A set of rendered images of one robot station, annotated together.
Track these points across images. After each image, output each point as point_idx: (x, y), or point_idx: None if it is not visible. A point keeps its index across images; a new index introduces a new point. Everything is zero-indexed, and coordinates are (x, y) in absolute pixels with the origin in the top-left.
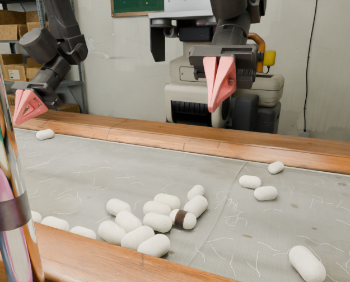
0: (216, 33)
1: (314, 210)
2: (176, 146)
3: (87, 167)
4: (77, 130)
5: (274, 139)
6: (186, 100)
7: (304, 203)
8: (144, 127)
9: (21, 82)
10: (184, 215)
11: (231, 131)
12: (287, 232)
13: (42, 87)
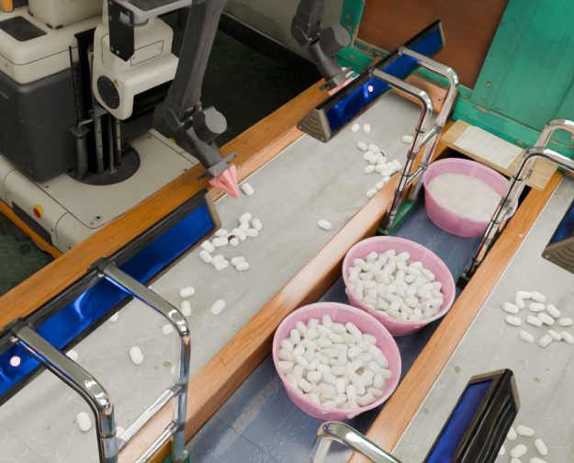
0: (328, 62)
1: (377, 123)
2: (298, 134)
3: (313, 175)
4: (244, 172)
5: (314, 96)
6: (151, 86)
7: (372, 123)
8: (267, 136)
9: (215, 165)
10: (383, 152)
11: (293, 105)
12: (388, 136)
13: (231, 156)
